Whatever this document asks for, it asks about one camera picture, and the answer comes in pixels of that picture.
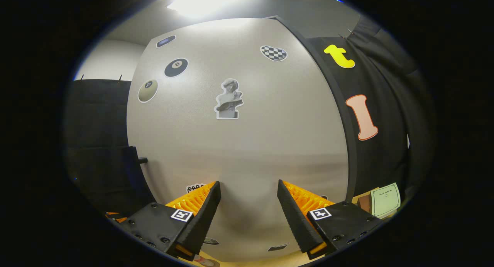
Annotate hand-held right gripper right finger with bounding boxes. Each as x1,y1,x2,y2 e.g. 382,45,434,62
277,179,383,260

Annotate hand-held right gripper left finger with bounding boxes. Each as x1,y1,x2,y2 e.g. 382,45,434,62
116,181,222,262

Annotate grey cabinet door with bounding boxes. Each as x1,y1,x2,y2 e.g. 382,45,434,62
122,17,350,263

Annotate brown book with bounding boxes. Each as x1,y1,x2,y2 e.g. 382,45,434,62
357,195,373,214

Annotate pale green book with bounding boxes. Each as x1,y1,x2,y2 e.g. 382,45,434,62
370,182,402,220

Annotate black backdrop cloth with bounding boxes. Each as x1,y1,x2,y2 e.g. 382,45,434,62
64,14,431,219

